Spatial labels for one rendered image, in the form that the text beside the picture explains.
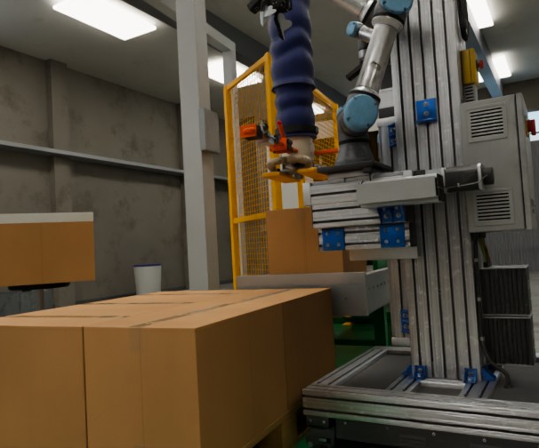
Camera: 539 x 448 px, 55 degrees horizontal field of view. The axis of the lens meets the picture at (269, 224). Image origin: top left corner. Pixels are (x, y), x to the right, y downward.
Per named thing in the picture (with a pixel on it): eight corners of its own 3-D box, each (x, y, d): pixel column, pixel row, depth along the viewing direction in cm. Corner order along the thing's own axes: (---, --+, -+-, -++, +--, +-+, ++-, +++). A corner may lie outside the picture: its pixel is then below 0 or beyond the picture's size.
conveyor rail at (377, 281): (425, 278, 461) (423, 257, 462) (431, 278, 459) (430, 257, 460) (358, 314, 251) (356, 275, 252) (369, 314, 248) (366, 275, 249)
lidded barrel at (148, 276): (148, 296, 960) (147, 263, 963) (169, 296, 933) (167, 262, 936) (128, 299, 917) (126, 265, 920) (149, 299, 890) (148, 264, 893)
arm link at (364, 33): (404, 64, 226) (341, 38, 262) (422, 68, 231) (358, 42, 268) (413, 36, 221) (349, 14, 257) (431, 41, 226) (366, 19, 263)
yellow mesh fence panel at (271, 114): (231, 343, 417) (218, 88, 427) (243, 342, 422) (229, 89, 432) (284, 362, 340) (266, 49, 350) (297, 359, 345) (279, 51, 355)
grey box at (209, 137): (214, 154, 383) (212, 114, 384) (221, 153, 380) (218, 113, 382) (199, 150, 364) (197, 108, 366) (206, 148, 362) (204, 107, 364)
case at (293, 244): (303, 278, 327) (300, 215, 329) (366, 276, 312) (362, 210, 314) (269, 286, 271) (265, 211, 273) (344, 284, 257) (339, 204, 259)
